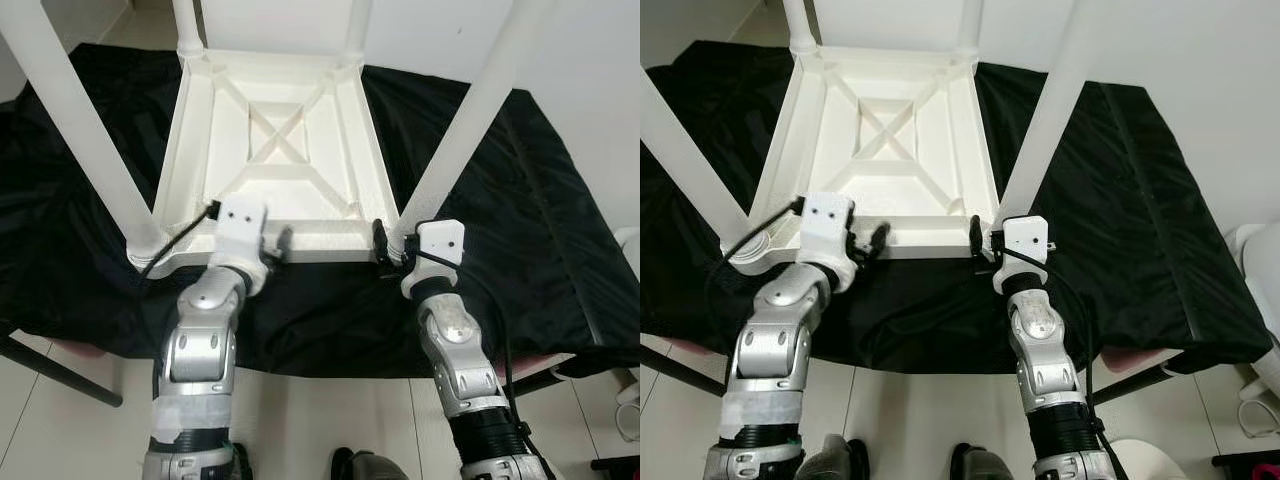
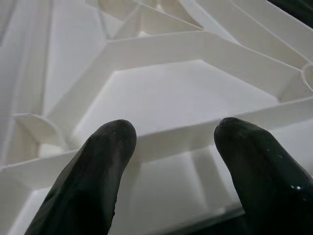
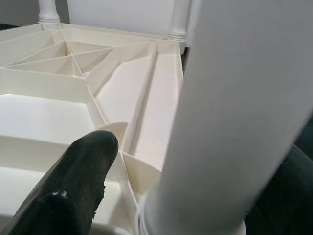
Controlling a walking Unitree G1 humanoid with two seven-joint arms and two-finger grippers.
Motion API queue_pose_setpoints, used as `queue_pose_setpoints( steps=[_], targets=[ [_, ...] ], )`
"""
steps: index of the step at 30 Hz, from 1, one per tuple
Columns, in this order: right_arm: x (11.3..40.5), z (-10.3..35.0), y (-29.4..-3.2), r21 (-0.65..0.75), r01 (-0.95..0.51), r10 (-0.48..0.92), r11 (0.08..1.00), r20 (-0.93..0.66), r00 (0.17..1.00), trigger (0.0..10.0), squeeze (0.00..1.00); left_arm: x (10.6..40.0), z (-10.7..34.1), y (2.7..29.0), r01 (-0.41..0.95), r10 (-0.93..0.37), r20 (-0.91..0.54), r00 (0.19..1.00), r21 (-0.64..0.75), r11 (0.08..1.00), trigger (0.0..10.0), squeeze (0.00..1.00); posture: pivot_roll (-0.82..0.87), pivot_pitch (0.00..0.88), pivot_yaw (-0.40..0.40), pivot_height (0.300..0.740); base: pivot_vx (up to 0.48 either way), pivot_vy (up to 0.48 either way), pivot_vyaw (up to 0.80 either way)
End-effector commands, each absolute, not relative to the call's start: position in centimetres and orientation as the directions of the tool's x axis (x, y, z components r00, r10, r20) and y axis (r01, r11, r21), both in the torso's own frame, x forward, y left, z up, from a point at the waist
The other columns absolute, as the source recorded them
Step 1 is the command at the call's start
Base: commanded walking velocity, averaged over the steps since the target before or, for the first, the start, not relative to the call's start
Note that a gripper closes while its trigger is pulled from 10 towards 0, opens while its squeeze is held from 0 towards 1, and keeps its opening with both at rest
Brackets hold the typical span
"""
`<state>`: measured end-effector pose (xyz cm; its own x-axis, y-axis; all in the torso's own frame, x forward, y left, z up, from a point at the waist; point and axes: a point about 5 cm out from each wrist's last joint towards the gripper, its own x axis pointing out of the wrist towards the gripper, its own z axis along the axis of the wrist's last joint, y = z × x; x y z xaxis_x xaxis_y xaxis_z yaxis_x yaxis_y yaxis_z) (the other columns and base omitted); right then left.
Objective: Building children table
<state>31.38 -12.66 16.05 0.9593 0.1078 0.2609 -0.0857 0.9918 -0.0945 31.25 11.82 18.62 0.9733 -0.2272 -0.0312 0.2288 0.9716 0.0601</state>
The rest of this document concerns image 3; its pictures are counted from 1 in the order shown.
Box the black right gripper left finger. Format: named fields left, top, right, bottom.
left=0, top=129, right=120, bottom=235

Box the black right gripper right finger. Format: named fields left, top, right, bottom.
left=244, top=144, right=313, bottom=235

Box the white ribbed plastic table top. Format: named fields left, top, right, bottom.
left=0, top=22, right=189, bottom=235

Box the white tapered plastic table leg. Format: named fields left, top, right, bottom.
left=166, top=0, right=190, bottom=42
left=37, top=0, right=61, bottom=26
left=139, top=0, right=313, bottom=235

